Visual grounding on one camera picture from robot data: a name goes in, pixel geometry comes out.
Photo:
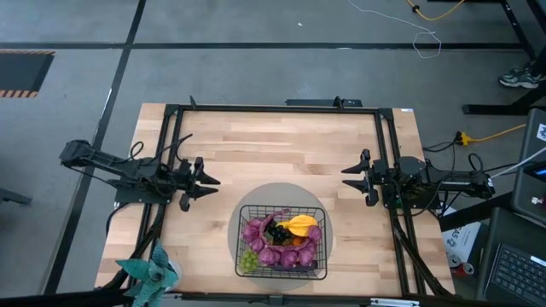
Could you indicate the black laptop keyboard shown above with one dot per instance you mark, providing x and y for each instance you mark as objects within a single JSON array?
[{"x": 512, "y": 273}]

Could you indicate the black desk frame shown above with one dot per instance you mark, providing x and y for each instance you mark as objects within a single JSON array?
[{"x": 486, "y": 109}]

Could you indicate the black grape bunch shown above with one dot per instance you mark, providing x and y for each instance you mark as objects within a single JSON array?
[{"x": 279, "y": 234}]

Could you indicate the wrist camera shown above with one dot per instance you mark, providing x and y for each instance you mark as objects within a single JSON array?
[
  {"x": 372, "y": 199},
  {"x": 184, "y": 204}
]

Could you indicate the teal artificial plant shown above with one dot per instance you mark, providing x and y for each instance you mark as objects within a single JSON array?
[{"x": 149, "y": 277}]

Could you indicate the black hazard striped floor mat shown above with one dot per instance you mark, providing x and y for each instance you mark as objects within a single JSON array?
[{"x": 21, "y": 72}]

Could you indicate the dark purple eggplant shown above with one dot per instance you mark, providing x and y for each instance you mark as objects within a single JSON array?
[{"x": 315, "y": 266}]

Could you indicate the red drink can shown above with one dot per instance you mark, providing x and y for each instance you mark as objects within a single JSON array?
[{"x": 467, "y": 269}]

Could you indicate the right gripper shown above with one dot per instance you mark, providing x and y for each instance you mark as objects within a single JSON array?
[{"x": 377, "y": 177}]

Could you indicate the black metal table frame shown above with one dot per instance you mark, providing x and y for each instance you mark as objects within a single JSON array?
[{"x": 277, "y": 108}]

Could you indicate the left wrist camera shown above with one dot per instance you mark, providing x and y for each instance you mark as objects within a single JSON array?
[{"x": 184, "y": 204}]

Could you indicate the purple grape bunch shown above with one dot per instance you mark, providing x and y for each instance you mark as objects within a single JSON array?
[{"x": 268, "y": 256}]

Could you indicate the orange tangerine pair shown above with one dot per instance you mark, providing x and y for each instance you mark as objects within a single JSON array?
[{"x": 298, "y": 241}]

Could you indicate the black table foot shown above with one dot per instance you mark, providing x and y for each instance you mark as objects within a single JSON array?
[{"x": 13, "y": 197}]

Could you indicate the white cardboard box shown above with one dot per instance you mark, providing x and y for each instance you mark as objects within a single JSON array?
[{"x": 460, "y": 239}]

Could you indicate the yellow banana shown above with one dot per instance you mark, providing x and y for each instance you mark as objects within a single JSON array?
[{"x": 300, "y": 225}]

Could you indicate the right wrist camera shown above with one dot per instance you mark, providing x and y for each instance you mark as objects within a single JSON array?
[{"x": 372, "y": 199}]

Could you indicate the white plant pot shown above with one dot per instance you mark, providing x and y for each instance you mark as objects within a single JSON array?
[{"x": 177, "y": 270}]

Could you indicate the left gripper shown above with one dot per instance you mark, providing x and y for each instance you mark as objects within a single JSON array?
[{"x": 185, "y": 177}]

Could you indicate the dark grey laptop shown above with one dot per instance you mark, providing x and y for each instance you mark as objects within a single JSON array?
[{"x": 529, "y": 179}]

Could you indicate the white label strip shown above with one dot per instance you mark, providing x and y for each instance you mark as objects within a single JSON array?
[{"x": 394, "y": 302}]

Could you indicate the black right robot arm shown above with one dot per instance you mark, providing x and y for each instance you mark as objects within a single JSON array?
[{"x": 460, "y": 185}]

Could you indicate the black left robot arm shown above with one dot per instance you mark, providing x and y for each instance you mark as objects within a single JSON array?
[{"x": 128, "y": 175}]

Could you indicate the round grey placemat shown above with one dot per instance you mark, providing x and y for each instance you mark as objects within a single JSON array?
[{"x": 273, "y": 194}]

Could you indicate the person's shoe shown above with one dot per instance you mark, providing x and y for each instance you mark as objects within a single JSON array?
[{"x": 518, "y": 79}]

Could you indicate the green grape bunch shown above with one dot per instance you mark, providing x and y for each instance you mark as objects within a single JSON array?
[{"x": 249, "y": 261}]

